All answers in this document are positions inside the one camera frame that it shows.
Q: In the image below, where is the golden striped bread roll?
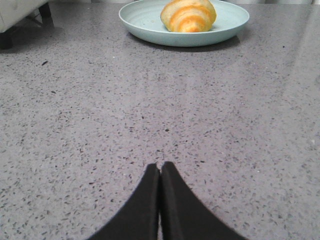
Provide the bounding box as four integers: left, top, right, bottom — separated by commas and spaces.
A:
160, 0, 217, 33

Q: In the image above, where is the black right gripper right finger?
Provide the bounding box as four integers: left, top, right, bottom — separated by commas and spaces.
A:
160, 161, 244, 240

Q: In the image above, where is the light teal round plate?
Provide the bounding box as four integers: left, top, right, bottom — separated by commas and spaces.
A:
119, 0, 250, 47

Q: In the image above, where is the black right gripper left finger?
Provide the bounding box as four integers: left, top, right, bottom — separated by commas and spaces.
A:
90, 163, 160, 240

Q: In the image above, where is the white toaster oven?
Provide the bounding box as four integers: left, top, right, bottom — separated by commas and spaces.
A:
0, 0, 51, 50

